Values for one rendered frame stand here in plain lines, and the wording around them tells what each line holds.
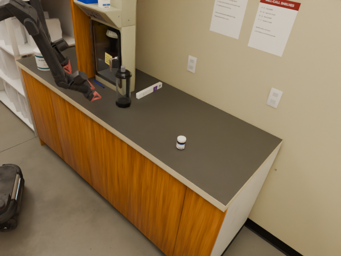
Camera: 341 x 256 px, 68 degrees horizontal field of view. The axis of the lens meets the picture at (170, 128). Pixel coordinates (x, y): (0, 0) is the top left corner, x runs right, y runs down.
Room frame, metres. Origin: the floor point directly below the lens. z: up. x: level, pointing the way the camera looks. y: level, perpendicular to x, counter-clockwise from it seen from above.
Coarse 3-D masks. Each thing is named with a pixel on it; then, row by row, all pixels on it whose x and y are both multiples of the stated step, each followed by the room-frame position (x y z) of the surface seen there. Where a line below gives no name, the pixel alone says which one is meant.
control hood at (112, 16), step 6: (78, 6) 1.71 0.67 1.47; (84, 6) 1.63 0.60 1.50; (90, 6) 1.59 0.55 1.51; (96, 6) 1.60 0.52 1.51; (84, 12) 1.74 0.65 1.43; (96, 12) 1.58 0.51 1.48; (102, 12) 1.52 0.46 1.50; (108, 12) 1.51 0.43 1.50; (114, 12) 1.55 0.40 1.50; (120, 12) 1.58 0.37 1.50; (108, 18) 1.54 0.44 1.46; (114, 18) 1.55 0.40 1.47; (120, 18) 1.58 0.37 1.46; (114, 24) 1.57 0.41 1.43; (120, 24) 1.58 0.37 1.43
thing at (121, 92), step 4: (120, 76) 1.42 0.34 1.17; (124, 76) 1.43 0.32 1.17; (128, 76) 1.44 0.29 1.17; (116, 80) 1.44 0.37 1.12; (120, 80) 1.43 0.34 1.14; (124, 80) 1.43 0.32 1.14; (128, 80) 1.45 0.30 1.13; (116, 84) 1.45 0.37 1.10; (120, 84) 1.43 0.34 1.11; (124, 84) 1.43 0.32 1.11; (128, 84) 1.45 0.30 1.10; (116, 88) 1.45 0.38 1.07; (120, 88) 1.43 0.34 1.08; (124, 88) 1.43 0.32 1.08; (128, 88) 1.45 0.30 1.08; (116, 92) 1.45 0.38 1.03; (120, 92) 1.43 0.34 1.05; (124, 92) 1.43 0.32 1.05; (128, 92) 1.45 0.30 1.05; (116, 96) 1.45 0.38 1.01; (120, 96) 1.43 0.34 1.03; (124, 96) 1.43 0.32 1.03; (128, 96) 1.45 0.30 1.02; (120, 100) 1.43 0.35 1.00; (124, 100) 1.43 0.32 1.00; (128, 100) 1.45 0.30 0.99
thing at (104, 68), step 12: (96, 24) 1.72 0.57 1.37; (96, 36) 1.73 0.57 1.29; (108, 36) 1.65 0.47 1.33; (120, 36) 1.59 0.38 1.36; (96, 48) 1.74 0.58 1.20; (108, 48) 1.66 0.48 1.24; (120, 48) 1.59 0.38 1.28; (96, 60) 1.74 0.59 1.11; (120, 60) 1.59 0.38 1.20; (96, 72) 1.75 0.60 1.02; (108, 72) 1.66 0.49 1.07
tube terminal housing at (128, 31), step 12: (120, 0) 1.60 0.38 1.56; (132, 0) 1.66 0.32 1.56; (132, 12) 1.66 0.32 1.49; (108, 24) 1.67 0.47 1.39; (132, 24) 1.66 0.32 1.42; (132, 36) 1.66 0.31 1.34; (132, 48) 1.66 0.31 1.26; (132, 60) 1.66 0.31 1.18; (132, 72) 1.66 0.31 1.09; (108, 84) 1.69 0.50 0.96; (132, 84) 1.66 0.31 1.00
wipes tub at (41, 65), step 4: (36, 48) 1.89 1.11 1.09; (36, 52) 1.82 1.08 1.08; (40, 52) 1.82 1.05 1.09; (36, 56) 1.83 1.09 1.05; (40, 56) 1.82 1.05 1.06; (36, 60) 1.84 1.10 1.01; (40, 60) 1.82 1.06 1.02; (44, 60) 1.82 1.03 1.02; (40, 64) 1.82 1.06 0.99; (44, 64) 1.82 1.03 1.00; (40, 68) 1.82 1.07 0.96; (44, 68) 1.82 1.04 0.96; (48, 68) 1.83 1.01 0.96
